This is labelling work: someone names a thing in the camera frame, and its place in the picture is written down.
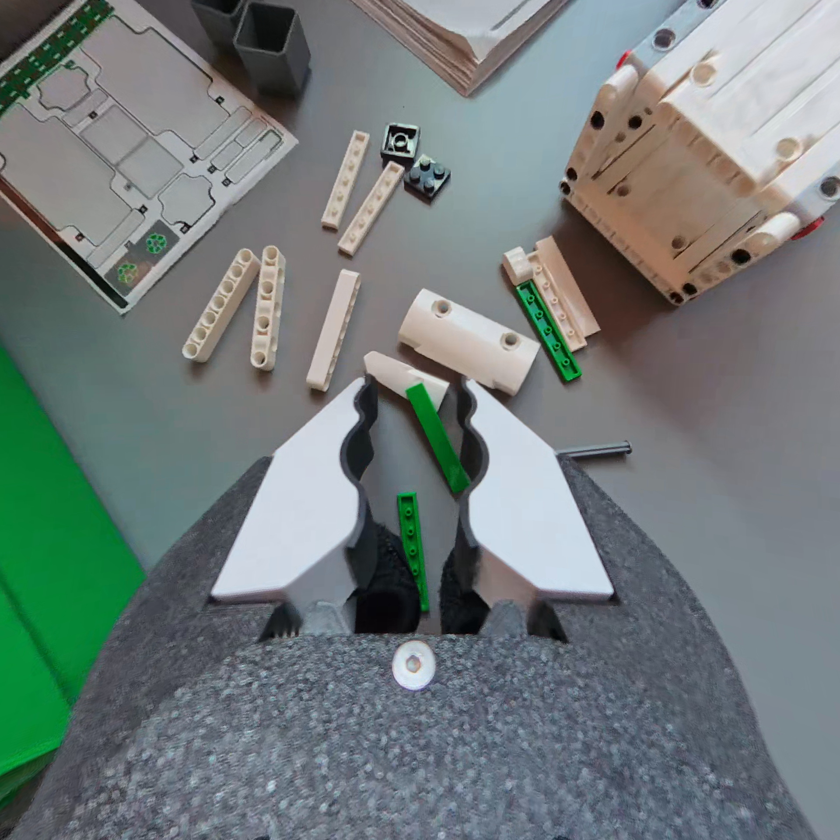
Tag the white lego plate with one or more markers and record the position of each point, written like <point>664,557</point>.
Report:
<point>346,180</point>
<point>371,210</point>

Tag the lego instruction booklet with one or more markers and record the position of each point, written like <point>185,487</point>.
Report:
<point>472,39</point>

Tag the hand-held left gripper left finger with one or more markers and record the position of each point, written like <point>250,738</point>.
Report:
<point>289,512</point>

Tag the white lego bracket piece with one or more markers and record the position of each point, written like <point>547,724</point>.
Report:
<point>564,289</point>

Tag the lego sticker sheet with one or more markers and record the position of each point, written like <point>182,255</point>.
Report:
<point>98,164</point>

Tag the long white lego tile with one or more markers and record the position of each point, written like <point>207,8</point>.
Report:
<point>333,331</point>

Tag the green plastic bin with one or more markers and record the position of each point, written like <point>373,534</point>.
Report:
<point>52,558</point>

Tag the white lego beam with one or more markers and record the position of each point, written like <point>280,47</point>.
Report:
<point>268,308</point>
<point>220,305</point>

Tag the black square lego plate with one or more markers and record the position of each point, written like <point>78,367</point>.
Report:
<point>400,141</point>
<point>428,176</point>

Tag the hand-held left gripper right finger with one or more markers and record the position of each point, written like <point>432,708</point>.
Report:
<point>531,518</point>

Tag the white curved lego panel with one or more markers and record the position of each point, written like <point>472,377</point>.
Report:
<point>469,341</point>

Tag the white lego container body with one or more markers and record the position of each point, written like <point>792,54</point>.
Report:
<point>709,164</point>

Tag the green lego tile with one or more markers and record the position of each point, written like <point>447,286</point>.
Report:
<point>436,436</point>

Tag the grey lego bin piece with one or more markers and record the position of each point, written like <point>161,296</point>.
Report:
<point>272,52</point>
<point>220,19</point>

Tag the thin white lego liftarm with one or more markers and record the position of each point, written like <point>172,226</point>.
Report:
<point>390,371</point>

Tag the grey lego axle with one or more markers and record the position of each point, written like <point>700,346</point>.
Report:
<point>594,449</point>

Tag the green lego plate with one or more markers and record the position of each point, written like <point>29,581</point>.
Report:
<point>548,331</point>
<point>413,551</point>

